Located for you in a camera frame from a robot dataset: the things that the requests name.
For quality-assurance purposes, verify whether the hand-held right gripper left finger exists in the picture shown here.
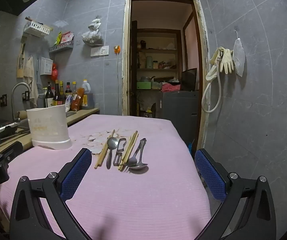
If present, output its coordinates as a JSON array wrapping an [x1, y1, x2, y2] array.
[[9, 147, 93, 240]]

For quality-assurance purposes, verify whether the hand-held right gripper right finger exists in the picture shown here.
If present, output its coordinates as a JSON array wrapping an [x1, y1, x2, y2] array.
[[194, 148, 277, 240]]

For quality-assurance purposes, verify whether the metal peeler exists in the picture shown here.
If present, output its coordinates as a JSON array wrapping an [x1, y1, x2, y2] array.
[[113, 138, 127, 167]]

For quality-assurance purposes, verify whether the white utensil holder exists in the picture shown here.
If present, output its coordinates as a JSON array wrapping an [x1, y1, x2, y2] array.
[[27, 104, 73, 151]]

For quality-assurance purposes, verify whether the small metal spoon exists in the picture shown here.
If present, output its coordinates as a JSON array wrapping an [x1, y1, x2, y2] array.
[[106, 137, 119, 169]]

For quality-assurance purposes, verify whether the metal fork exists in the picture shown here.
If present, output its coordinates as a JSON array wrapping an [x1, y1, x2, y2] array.
[[120, 138, 147, 167]]

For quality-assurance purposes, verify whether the large metal spoon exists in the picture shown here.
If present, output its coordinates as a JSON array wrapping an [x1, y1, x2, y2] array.
[[128, 138, 149, 172]]

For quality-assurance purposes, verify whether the beige kitchen counter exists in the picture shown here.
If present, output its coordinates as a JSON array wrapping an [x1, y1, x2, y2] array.
[[0, 107, 100, 159]]

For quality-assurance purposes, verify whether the metal faucet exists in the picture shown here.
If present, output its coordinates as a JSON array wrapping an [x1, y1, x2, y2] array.
[[11, 82, 32, 120]]

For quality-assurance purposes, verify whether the dark bottle white label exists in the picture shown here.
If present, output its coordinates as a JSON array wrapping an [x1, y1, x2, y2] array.
[[45, 82, 54, 108]]

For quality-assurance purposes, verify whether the pink floral tablecloth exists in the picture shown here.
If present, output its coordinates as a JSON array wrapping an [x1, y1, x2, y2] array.
[[0, 114, 212, 240]]

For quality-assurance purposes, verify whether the grey cabinet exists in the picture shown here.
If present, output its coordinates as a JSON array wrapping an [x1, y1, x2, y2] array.
[[158, 91, 199, 150]]

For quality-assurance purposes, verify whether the orange spice packet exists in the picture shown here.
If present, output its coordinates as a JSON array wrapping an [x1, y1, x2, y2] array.
[[70, 88, 85, 112]]

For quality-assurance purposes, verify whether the large oil jug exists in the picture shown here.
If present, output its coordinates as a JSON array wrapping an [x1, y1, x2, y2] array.
[[80, 79, 94, 110]]

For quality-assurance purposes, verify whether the wooden cutting board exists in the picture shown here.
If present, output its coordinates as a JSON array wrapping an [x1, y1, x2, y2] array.
[[17, 36, 28, 78]]

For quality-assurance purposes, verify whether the beige hanging towel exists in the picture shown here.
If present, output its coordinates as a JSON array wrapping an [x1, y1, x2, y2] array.
[[23, 56, 39, 108]]

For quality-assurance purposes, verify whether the slim dark bottle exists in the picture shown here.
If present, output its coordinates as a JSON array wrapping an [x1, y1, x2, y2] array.
[[59, 81, 65, 104]]

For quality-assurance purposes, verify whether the white box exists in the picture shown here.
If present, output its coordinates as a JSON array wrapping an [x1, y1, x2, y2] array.
[[40, 57, 54, 76]]

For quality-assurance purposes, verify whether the red cloth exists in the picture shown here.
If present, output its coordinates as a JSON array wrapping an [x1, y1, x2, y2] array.
[[161, 83, 181, 92]]

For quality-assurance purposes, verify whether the black monitor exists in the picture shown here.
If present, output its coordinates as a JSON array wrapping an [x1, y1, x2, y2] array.
[[181, 68, 198, 92]]

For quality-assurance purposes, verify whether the green box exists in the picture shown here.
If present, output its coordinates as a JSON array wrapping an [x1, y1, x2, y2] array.
[[136, 81, 152, 90]]

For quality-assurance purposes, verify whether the cream rubber glove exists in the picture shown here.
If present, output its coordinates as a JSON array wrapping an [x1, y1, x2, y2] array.
[[210, 47, 221, 65], [220, 48, 234, 75]]

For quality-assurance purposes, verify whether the white basket shelf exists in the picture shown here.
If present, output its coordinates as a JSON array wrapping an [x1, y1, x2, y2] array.
[[23, 21, 51, 37]]

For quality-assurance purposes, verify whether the white mesh bag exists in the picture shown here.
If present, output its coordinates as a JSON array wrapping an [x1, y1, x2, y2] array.
[[233, 37, 246, 77]]

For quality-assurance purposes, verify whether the red snack packet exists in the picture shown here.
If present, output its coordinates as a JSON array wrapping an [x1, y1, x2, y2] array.
[[60, 31, 74, 43]]

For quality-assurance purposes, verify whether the wooden shelf unit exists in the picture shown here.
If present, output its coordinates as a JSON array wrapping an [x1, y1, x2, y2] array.
[[131, 21, 183, 117]]

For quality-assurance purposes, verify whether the clear hanging plastic bag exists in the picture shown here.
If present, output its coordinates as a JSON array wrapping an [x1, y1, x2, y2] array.
[[82, 17, 103, 47]]

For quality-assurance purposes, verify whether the white hose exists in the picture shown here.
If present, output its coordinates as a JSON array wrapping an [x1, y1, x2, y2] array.
[[201, 55, 221, 113]]

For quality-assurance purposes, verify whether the grey wall rack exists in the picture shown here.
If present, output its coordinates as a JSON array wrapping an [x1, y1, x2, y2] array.
[[49, 41, 74, 53]]

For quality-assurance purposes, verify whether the white wall socket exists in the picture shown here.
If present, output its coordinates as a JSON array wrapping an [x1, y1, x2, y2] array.
[[90, 45, 110, 57]]

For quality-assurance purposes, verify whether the wooden door frame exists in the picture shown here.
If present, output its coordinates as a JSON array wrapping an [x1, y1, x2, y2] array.
[[122, 0, 210, 150]]

